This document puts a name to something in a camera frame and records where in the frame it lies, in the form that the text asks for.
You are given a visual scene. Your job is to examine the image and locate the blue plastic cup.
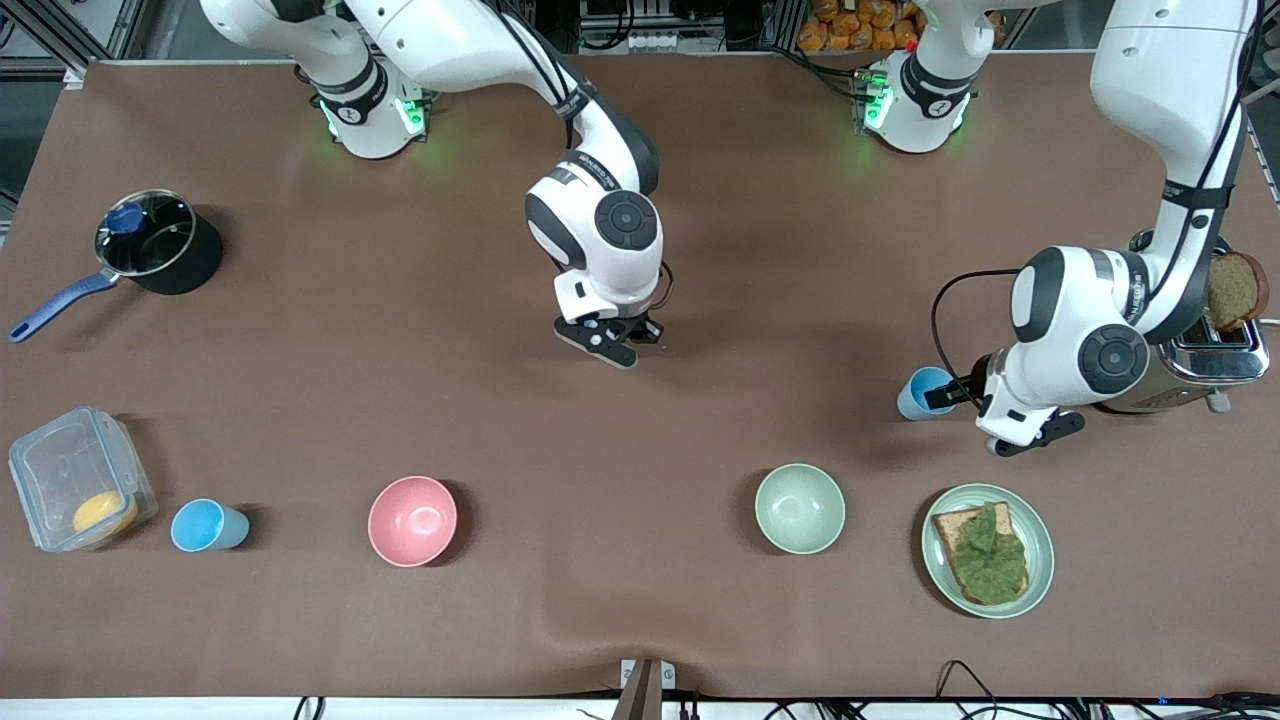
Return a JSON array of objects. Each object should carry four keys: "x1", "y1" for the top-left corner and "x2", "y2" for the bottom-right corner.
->
[
  {"x1": 170, "y1": 498, "x2": 251, "y2": 553},
  {"x1": 896, "y1": 366, "x2": 959, "y2": 421}
]

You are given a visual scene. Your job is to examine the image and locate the brown table mat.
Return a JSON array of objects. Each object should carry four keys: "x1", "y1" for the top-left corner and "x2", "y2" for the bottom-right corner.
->
[{"x1": 0, "y1": 55, "x2": 1280, "y2": 701}]

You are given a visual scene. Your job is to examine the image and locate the light green plate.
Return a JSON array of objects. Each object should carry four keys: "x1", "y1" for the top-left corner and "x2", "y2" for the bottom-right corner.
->
[{"x1": 920, "y1": 483, "x2": 1056, "y2": 620}]

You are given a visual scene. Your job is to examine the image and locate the toast slice under lettuce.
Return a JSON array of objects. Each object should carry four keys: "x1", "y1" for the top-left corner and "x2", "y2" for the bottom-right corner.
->
[{"x1": 932, "y1": 503, "x2": 1031, "y2": 607}]

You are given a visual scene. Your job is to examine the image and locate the green lettuce leaf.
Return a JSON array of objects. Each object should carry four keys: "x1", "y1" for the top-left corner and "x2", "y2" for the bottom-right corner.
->
[{"x1": 945, "y1": 503, "x2": 1029, "y2": 606}]

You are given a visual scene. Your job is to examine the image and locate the light green bowl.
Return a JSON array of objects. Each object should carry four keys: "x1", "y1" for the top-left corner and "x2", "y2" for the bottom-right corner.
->
[{"x1": 754, "y1": 462, "x2": 847, "y2": 556}]

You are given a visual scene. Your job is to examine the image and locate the beige chrome toaster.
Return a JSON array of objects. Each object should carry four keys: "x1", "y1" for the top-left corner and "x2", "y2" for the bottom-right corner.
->
[{"x1": 1095, "y1": 232, "x2": 1271, "y2": 416}]

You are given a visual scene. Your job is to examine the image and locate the brown bread slice in toaster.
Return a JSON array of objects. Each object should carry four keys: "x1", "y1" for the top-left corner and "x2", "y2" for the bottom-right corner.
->
[{"x1": 1205, "y1": 250, "x2": 1271, "y2": 333}]

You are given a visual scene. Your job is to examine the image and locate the pink bowl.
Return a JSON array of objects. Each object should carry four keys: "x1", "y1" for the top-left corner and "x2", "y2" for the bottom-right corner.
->
[{"x1": 367, "y1": 475, "x2": 459, "y2": 569}]

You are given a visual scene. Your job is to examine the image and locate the bag of orange buns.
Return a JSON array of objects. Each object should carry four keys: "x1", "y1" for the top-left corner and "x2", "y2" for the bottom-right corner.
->
[{"x1": 797, "y1": 0, "x2": 921, "y2": 53}]

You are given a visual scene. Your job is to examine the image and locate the glass pot lid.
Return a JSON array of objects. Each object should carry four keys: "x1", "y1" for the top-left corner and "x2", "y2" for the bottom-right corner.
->
[{"x1": 95, "y1": 190, "x2": 196, "y2": 279}]

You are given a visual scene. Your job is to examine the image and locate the yellow round sponge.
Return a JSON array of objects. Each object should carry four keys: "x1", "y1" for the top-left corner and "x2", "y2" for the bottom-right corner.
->
[{"x1": 72, "y1": 490, "x2": 139, "y2": 537}]

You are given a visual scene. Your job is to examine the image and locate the clear plastic lidded container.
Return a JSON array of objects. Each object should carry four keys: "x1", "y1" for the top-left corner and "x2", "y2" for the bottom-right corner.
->
[{"x1": 8, "y1": 405, "x2": 159, "y2": 553}]

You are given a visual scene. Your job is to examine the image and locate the thin black looped cable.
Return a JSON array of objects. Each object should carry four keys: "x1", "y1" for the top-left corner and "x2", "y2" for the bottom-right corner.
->
[{"x1": 935, "y1": 660, "x2": 1001, "y2": 720}]

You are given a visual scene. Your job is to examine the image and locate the metal clamp bracket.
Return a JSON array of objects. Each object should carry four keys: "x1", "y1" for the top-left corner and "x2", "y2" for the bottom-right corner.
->
[{"x1": 618, "y1": 658, "x2": 677, "y2": 720}]

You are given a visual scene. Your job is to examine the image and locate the aluminium table edge rail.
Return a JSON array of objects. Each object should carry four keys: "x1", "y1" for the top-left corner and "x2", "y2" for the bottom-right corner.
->
[{"x1": 1240, "y1": 95, "x2": 1280, "y2": 206}]

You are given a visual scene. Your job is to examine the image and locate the black pot with blue handle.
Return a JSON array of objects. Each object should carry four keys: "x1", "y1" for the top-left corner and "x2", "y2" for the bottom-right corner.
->
[{"x1": 8, "y1": 188, "x2": 226, "y2": 344}]

